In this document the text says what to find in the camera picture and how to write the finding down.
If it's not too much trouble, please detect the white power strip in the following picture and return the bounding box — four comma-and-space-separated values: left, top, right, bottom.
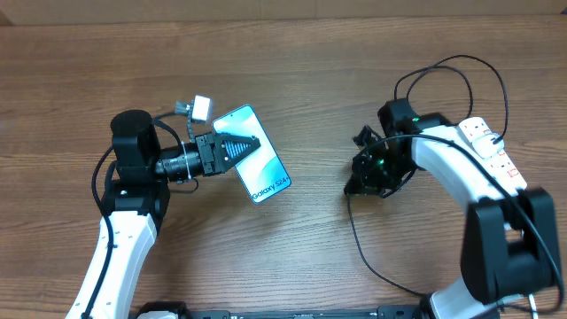
457, 117, 527, 194

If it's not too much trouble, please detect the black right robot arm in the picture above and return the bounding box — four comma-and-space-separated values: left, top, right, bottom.
344, 98, 564, 318

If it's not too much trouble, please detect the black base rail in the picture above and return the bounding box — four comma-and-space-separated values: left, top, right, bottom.
132, 300, 426, 319

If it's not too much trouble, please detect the black charger cable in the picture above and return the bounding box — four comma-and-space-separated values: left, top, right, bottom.
346, 54, 513, 298

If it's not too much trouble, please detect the white charger plug adapter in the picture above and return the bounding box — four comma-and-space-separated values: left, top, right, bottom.
471, 133, 504, 159

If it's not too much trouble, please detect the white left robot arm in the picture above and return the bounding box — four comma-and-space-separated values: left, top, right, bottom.
67, 110, 260, 318

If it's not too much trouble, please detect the Samsung Galaxy smartphone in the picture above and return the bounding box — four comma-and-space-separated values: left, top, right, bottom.
213, 105, 291, 204

